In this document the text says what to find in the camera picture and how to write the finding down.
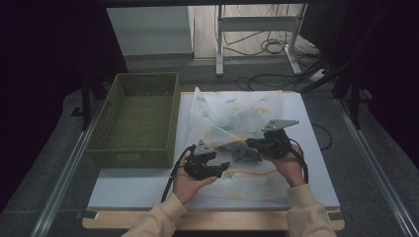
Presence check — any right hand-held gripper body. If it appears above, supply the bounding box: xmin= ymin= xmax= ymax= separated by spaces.
xmin=260 ymin=118 xmax=300 ymax=160

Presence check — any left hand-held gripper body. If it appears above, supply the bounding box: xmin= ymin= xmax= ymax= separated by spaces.
xmin=183 ymin=139 xmax=218 ymax=182

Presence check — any white leaf print laundry bag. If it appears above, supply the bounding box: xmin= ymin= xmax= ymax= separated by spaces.
xmin=187 ymin=87 xmax=293 ymax=202

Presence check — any green woven basket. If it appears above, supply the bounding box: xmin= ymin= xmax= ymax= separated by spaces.
xmin=84 ymin=72 xmax=182 ymax=170

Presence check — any person's left hand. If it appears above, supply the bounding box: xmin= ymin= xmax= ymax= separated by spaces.
xmin=173 ymin=154 xmax=217 ymax=205

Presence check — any person's right hand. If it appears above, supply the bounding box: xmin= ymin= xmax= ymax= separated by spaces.
xmin=263 ymin=144 xmax=305 ymax=189

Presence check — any white power strip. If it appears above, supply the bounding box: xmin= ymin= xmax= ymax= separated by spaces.
xmin=309 ymin=68 xmax=327 ymax=83

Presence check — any black metal stand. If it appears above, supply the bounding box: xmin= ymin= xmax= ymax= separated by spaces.
xmin=332 ymin=65 xmax=364 ymax=129
xmin=70 ymin=75 xmax=97 ymax=131

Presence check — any white metal stand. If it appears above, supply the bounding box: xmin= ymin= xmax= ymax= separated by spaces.
xmin=215 ymin=3 xmax=309 ymax=77

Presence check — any black tape piece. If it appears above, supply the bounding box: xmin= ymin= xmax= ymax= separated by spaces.
xmin=76 ymin=210 xmax=100 ymax=221

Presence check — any dark curtain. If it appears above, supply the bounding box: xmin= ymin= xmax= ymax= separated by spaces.
xmin=305 ymin=0 xmax=419 ymax=169
xmin=0 ymin=0 xmax=129 ymax=211

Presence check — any white cabinet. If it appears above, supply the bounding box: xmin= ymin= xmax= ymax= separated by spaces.
xmin=107 ymin=5 xmax=196 ymax=70

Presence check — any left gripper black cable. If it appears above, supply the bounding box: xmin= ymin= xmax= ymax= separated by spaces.
xmin=161 ymin=144 xmax=196 ymax=203

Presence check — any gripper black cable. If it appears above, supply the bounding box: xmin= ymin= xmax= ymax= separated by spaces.
xmin=290 ymin=137 xmax=309 ymax=185
xmin=161 ymin=144 xmax=196 ymax=203

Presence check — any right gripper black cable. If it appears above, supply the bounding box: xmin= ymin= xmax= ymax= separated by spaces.
xmin=290 ymin=137 xmax=309 ymax=185

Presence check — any thin black cable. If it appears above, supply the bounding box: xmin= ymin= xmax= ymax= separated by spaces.
xmin=310 ymin=122 xmax=333 ymax=152

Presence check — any black looped floor cable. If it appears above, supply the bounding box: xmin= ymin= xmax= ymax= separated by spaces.
xmin=235 ymin=72 xmax=310 ymax=92

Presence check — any black coiled floor cable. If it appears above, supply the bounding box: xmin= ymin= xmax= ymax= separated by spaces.
xmin=221 ymin=31 xmax=320 ymax=58

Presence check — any aluminium rail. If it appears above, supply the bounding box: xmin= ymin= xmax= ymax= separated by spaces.
xmin=31 ymin=102 xmax=103 ymax=237
xmin=334 ymin=98 xmax=419 ymax=237

